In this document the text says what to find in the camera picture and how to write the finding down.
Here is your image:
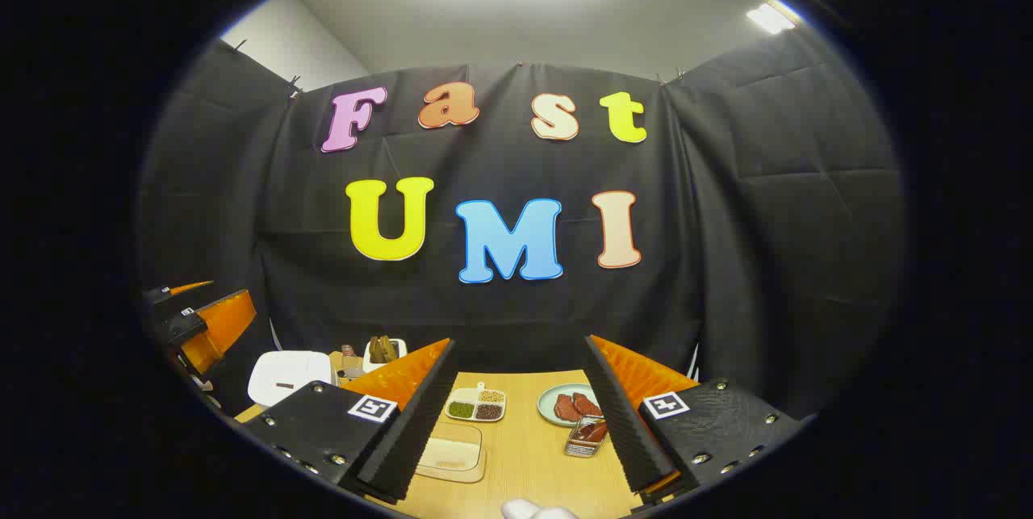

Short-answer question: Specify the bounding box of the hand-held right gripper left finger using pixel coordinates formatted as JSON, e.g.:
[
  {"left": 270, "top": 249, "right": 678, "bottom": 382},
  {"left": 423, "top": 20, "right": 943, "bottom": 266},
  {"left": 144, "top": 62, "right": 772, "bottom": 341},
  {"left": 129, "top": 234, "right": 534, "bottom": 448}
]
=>
[{"left": 242, "top": 337, "right": 459, "bottom": 504}]

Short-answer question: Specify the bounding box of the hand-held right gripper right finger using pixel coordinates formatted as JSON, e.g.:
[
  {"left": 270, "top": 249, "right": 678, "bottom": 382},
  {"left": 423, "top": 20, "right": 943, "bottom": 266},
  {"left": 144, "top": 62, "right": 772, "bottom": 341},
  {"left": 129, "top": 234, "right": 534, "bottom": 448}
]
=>
[{"left": 583, "top": 333, "right": 808, "bottom": 504}]

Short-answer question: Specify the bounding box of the clear tray of rice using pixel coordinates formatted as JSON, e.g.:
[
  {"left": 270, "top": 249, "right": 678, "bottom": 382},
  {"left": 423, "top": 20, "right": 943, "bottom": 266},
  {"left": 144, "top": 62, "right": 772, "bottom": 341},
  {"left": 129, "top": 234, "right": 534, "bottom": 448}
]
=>
[{"left": 416, "top": 422, "right": 487, "bottom": 483}]

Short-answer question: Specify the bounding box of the white rice cooker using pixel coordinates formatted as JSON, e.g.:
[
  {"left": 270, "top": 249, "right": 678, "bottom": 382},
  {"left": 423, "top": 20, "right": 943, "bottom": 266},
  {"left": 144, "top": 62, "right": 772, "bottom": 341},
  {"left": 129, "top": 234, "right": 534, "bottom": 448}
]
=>
[{"left": 248, "top": 351, "right": 338, "bottom": 407}]

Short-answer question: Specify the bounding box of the white toaster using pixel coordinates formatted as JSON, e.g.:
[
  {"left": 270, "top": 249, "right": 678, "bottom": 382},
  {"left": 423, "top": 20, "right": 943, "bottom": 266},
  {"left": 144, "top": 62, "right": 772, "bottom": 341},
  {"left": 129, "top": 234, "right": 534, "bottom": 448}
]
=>
[{"left": 363, "top": 337, "right": 408, "bottom": 373}]

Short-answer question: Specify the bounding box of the pale green plate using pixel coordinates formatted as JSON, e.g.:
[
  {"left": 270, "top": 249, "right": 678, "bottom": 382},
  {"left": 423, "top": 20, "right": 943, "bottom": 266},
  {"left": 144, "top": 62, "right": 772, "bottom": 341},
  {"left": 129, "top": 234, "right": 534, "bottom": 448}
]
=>
[{"left": 537, "top": 384, "right": 602, "bottom": 428}]

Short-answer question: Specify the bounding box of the white divided dish of beans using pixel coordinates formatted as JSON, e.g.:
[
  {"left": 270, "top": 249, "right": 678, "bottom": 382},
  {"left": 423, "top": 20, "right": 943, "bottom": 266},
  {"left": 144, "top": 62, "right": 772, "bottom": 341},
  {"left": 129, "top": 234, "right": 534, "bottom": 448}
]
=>
[{"left": 445, "top": 382, "right": 508, "bottom": 423}]

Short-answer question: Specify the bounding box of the black backdrop cloth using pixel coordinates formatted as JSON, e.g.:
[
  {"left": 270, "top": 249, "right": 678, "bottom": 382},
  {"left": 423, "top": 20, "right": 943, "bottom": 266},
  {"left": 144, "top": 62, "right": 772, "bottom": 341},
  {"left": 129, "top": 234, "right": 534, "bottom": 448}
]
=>
[{"left": 137, "top": 27, "right": 905, "bottom": 423}]

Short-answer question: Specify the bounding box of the small ceiling light panel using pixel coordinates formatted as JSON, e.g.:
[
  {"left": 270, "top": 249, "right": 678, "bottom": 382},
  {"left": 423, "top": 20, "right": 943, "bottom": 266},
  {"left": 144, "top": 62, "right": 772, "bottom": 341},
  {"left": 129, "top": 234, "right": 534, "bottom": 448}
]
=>
[{"left": 747, "top": 2, "right": 800, "bottom": 36}]

